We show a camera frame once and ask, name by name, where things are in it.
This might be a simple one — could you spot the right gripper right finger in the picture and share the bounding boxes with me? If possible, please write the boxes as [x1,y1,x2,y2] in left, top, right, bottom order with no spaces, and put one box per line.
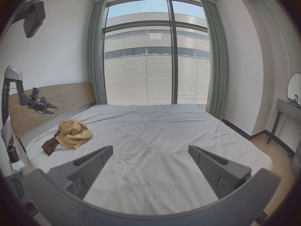
[188,145,253,200]

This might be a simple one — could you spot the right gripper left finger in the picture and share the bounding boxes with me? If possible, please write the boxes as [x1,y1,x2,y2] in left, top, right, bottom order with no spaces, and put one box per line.
[48,145,114,200]

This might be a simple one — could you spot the tan shorts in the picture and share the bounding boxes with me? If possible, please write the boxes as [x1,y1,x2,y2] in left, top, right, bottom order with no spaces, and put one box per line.
[58,119,93,150]

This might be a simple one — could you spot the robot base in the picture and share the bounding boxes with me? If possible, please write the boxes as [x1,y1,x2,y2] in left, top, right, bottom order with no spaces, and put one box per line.
[4,160,38,218]

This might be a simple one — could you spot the bed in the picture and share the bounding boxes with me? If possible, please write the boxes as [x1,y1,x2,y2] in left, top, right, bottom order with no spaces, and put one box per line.
[9,82,273,215]

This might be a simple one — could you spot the brown garment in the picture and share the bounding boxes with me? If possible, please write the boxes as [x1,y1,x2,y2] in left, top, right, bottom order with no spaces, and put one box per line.
[42,130,63,156]

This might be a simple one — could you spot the grey-green curtain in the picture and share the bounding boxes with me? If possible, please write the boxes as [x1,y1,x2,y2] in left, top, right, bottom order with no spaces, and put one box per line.
[86,0,109,108]
[200,0,229,123]

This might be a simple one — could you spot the window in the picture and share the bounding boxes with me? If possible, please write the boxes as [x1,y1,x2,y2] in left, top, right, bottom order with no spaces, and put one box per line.
[103,0,210,106]

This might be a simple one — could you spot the grey console table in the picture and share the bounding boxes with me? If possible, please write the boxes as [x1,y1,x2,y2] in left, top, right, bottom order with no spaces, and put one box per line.
[267,99,301,150]

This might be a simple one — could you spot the round mirror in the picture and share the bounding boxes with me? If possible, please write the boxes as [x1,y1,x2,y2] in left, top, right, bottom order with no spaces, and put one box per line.
[287,73,301,101]

